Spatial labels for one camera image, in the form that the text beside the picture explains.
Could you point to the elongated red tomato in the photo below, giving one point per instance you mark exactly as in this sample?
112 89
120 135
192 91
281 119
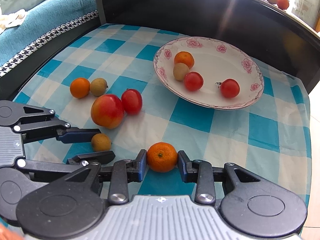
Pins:
132 101

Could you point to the blue checkered tablecloth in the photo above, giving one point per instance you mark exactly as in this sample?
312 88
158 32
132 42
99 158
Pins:
270 138

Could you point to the white floral plate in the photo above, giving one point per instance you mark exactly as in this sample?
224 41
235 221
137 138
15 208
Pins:
215 61

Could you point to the teal sofa cover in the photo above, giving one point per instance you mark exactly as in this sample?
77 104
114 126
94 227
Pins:
43 23

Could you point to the mandarin orange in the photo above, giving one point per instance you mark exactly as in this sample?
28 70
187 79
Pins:
185 58
162 157
79 88

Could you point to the dark curved coffee table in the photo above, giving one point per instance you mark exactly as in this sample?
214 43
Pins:
259 29

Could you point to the small red tomato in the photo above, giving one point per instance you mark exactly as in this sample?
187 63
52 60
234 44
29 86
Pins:
229 88

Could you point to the brown longan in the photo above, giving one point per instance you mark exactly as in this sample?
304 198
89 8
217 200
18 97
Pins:
180 70
98 86
101 142

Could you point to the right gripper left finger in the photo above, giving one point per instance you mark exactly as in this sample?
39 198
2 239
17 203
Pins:
137 167

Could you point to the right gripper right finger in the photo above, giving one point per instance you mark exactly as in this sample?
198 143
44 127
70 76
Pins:
185 167

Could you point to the large red apple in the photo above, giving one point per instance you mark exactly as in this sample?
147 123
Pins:
107 111

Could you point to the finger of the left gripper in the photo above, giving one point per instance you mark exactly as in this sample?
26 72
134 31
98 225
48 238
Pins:
76 135
103 157

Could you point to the red cherry tomato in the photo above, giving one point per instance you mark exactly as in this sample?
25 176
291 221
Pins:
193 81

